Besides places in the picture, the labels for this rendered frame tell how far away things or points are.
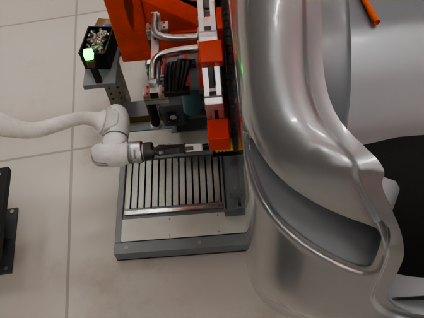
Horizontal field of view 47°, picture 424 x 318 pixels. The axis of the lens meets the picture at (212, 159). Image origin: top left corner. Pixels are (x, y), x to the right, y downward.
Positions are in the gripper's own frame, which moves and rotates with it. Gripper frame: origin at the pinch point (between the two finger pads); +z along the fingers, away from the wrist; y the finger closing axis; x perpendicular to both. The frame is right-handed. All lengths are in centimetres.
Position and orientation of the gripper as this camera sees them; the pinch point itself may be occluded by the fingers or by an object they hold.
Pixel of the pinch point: (193, 147)
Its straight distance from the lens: 195.0
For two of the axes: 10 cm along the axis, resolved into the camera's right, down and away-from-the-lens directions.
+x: -0.9, -9.8, -1.9
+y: -0.2, 1.9, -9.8
